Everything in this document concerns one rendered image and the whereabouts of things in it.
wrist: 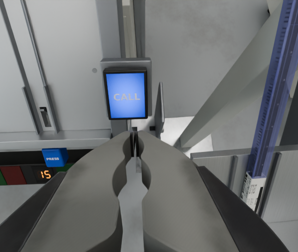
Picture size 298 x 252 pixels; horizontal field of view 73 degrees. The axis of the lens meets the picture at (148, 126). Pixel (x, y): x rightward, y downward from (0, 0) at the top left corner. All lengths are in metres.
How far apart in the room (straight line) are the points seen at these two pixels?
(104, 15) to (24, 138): 0.17
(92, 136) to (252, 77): 0.26
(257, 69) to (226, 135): 0.74
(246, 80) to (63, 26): 0.29
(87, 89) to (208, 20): 1.19
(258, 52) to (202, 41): 0.93
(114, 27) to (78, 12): 0.04
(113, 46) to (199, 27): 1.14
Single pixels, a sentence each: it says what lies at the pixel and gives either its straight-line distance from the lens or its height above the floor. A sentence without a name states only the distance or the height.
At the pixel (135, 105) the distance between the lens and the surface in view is 0.20.
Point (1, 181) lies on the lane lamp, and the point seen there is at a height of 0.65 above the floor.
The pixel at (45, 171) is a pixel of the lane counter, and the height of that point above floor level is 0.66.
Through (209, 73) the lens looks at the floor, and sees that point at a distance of 1.18.
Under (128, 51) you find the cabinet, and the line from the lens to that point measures 0.63.
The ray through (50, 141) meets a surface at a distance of 0.27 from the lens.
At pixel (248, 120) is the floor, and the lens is 1.15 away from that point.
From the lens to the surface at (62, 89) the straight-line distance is 0.26.
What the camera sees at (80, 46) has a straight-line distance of 0.24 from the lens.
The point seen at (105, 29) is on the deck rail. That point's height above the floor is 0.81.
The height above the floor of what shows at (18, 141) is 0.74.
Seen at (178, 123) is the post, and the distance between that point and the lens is 1.02.
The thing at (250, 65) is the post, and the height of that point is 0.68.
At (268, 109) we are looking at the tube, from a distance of 0.18.
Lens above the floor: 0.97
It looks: 74 degrees down
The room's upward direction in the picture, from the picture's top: 4 degrees clockwise
